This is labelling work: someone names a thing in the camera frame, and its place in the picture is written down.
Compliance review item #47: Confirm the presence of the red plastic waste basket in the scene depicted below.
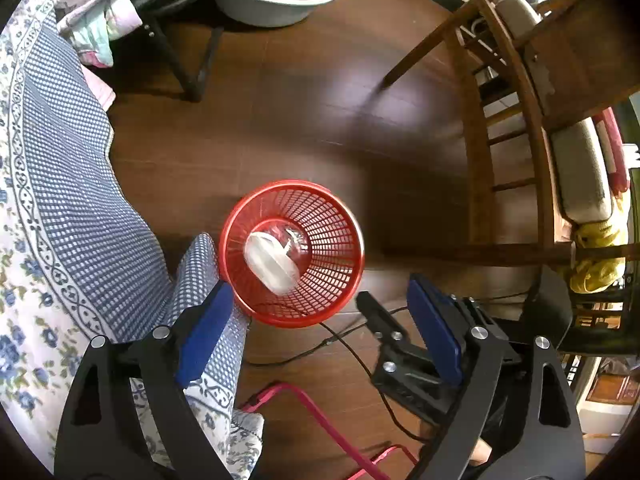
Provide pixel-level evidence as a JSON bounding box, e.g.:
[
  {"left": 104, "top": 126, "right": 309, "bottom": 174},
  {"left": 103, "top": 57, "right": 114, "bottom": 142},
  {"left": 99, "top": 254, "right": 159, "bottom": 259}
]
[{"left": 218, "top": 180, "right": 364, "bottom": 328}]

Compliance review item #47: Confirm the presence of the person right hand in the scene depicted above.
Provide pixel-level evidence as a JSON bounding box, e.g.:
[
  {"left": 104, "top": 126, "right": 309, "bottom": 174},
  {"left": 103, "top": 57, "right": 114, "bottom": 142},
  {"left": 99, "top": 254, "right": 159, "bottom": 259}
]
[{"left": 469, "top": 438, "right": 492, "bottom": 467}]

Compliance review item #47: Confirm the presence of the blue floral bed sheet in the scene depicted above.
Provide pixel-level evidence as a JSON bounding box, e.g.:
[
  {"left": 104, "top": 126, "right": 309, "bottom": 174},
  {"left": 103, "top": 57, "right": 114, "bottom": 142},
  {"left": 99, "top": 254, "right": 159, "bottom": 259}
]
[{"left": 0, "top": 0, "right": 266, "bottom": 480}]

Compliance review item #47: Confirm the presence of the wooden chair with cushion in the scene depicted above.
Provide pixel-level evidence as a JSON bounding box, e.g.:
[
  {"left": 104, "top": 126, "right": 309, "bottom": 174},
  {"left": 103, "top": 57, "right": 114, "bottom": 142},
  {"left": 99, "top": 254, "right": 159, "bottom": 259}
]
[{"left": 381, "top": 0, "right": 639, "bottom": 266}]

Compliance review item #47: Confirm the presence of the light blue wash basin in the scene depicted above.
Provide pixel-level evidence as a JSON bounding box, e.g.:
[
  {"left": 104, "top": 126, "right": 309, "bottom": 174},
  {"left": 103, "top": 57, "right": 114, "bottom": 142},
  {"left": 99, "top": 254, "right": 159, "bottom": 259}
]
[{"left": 216, "top": 0, "right": 334, "bottom": 28}]

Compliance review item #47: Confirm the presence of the black folding stool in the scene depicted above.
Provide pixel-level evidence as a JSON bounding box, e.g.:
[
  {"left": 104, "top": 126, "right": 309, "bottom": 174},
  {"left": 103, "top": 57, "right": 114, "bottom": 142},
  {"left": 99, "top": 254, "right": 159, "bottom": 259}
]
[{"left": 134, "top": 0, "right": 224, "bottom": 103}]

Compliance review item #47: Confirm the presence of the pink metal frame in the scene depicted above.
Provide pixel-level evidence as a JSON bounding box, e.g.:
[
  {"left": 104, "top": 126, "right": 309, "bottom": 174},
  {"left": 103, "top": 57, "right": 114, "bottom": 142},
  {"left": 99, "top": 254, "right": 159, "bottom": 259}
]
[{"left": 240, "top": 382, "right": 418, "bottom": 480}]

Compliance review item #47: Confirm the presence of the black cable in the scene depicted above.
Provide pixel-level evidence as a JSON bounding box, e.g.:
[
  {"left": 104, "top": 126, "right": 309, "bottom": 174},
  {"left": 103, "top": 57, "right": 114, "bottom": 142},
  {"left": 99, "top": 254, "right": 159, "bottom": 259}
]
[{"left": 244, "top": 288, "right": 532, "bottom": 446}]

